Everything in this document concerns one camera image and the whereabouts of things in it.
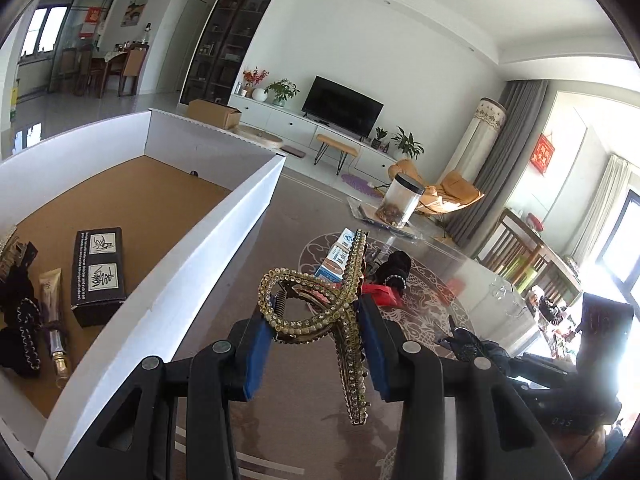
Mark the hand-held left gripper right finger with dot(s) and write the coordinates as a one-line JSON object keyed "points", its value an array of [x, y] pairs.
{"points": [[375, 350]]}

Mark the orange lounge chair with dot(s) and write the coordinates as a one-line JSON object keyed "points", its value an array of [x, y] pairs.
{"points": [[457, 192], [405, 170]]}

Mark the wooden dining set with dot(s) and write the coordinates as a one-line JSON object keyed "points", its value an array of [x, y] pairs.
{"points": [[110, 70]]}

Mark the clear glass cups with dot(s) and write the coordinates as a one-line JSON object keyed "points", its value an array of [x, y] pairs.
{"points": [[507, 300]]}

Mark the small potted plant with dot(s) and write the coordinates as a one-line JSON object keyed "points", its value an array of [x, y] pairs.
{"points": [[381, 135]]}

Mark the framed wall painting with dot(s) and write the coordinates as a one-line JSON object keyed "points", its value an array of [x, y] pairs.
{"points": [[136, 8]]}

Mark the covered standing air conditioner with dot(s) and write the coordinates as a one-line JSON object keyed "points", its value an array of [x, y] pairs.
{"points": [[475, 145]]}

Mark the black hair claw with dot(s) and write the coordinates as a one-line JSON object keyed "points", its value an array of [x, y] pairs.
{"points": [[470, 342]]}

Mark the brown patterned glass desktop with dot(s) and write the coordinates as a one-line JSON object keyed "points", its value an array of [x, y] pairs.
{"points": [[310, 437]]}

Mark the red wall hanging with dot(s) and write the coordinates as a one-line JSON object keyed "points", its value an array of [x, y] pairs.
{"points": [[544, 154]]}

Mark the cardboard box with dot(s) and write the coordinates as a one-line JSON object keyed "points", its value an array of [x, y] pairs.
{"points": [[212, 114]]}

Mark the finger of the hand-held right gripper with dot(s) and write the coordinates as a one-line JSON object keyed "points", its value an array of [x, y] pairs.
{"points": [[502, 357]]}

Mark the person's right forearm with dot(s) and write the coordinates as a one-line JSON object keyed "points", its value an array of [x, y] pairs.
{"points": [[587, 455]]}

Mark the black scrunchie with metal rings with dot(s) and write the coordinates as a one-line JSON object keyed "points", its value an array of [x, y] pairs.
{"points": [[395, 270]]}

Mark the clear glass jar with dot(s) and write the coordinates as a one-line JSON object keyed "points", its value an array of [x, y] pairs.
{"points": [[400, 200]]}

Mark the black printed box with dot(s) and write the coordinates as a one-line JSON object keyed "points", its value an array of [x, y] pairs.
{"points": [[97, 300]]}

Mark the purple floor mat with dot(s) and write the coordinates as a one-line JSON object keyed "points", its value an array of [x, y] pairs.
{"points": [[360, 185]]}

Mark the blue and white carton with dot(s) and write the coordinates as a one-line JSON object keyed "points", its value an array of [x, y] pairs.
{"points": [[337, 260]]}

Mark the white round vase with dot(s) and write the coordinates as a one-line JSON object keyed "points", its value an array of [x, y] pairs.
{"points": [[260, 95]]}

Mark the white storage box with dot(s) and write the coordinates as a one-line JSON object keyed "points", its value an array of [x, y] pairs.
{"points": [[210, 240]]}

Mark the dark glass display cabinet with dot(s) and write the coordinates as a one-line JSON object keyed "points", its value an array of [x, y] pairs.
{"points": [[225, 35]]}

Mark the white television console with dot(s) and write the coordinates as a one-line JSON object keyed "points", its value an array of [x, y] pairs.
{"points": [[295, 122]]}

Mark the wooden bench with metal legs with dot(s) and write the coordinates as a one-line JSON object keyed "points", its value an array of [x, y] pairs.
{"points": [[337, 142]]}

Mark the gold rhinestone hair claw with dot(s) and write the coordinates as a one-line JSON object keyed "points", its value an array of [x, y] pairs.
{"points": [[356, 260]]}

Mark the wooden chair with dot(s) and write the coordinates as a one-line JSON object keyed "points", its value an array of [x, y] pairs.
{"points": [[510, 245]]}

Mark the round cream floor cushion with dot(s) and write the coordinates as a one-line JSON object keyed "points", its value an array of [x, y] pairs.
{"points": [[259, 137]]}

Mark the red window poster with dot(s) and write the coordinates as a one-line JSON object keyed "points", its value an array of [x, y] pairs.
{"points": [[92, 21]]}

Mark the green potted plant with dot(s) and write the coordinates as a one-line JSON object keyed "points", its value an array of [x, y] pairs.
{"points": [[282, 91]]}

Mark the leafy potted plant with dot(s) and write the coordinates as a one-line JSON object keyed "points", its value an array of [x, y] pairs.
{"points": [[407, 142]]}

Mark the red flower arrangement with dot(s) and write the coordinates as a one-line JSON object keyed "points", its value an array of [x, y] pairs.
{"points": [[254, 77]]}

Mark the red packet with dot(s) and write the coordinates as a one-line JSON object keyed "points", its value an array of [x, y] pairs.
{"points": [[382, 295]]}

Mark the black television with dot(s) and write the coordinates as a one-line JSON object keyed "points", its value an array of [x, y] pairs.
{"points": [[342, 105]]}

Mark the grey curtain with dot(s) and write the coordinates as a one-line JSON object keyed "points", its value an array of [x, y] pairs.
{"points": [[510, 160]]}

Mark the red lidded jar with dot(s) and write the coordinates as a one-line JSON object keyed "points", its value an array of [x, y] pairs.
{"points": [[536, 222]]}

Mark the clear gold cosmetic tube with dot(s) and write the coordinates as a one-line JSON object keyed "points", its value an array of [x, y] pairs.
{"points": [[52, 290]]}

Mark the black scrunchie with stitched trim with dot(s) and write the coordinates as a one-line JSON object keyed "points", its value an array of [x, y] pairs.
{"points": [[20, 330]]}

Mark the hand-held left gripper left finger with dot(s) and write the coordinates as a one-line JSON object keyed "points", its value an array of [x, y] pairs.
{"points": [[255, 355]]}

